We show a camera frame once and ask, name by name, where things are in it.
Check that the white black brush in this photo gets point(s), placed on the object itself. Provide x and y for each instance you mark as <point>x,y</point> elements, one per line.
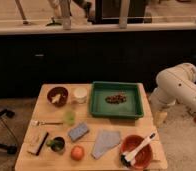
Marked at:
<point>128,158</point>

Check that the green translucent cup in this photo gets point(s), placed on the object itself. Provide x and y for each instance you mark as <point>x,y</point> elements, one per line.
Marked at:
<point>69,117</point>

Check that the orange fruit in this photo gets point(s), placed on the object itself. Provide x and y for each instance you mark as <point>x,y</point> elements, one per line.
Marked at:
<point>77,153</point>

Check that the orange bowl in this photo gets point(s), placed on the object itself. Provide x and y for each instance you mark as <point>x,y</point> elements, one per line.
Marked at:
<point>143,158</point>

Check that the green plastic tray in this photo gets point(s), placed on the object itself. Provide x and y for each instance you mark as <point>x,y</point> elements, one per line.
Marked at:
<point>131,109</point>

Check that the dark grape bunch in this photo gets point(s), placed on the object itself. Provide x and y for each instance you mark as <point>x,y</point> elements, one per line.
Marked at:
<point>116,99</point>

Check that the white paper cup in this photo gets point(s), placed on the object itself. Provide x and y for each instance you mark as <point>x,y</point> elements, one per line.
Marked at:
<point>80,94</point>

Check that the metal fork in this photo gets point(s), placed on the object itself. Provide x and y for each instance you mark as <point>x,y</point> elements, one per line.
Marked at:
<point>39,123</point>

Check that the white item in bowl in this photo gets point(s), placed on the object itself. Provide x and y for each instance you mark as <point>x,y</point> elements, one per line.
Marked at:
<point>56,98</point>

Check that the grey folded cloth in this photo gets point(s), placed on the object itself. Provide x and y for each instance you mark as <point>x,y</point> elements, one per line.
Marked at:
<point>105,141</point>

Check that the dark red bowl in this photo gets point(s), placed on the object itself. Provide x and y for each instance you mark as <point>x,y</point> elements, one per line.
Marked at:
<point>58,90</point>

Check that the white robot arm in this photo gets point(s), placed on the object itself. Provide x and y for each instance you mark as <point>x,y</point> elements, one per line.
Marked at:
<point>173,84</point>

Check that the green vegetable piece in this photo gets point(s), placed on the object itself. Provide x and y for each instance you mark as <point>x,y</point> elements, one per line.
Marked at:
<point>56,144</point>

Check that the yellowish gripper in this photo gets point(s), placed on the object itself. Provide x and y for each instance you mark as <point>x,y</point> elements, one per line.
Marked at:
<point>159,117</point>

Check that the white black eraser block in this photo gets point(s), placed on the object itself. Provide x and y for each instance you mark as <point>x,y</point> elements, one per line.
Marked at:
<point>37,142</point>

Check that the blue sponge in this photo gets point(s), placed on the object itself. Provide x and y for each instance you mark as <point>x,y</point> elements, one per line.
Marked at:
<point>79,131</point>

